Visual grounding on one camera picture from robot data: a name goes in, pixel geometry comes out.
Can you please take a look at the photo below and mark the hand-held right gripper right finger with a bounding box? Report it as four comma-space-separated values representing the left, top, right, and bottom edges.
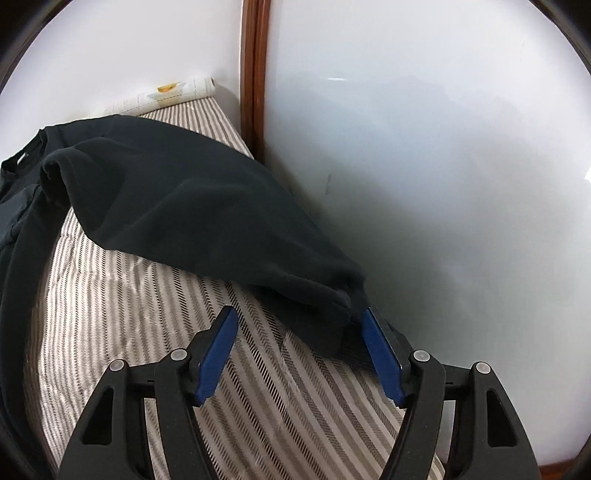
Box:
353, 307, 540, 480

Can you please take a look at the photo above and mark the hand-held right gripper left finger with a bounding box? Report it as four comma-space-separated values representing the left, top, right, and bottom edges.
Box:
56, 305, 241, 480

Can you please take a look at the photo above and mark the black sweater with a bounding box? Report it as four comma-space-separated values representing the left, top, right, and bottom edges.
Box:
0, 115, 370, 402

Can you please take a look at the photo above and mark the striped bed sheet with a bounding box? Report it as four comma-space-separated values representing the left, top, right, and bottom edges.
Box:
23, 99, 446, 480

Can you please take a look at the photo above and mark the white printed rolled mat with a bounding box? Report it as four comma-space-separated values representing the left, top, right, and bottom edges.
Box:
99, 76, 218, 117

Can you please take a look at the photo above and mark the brown wooden door frame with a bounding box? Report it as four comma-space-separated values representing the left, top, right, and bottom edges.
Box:
240, 0, 274, 166

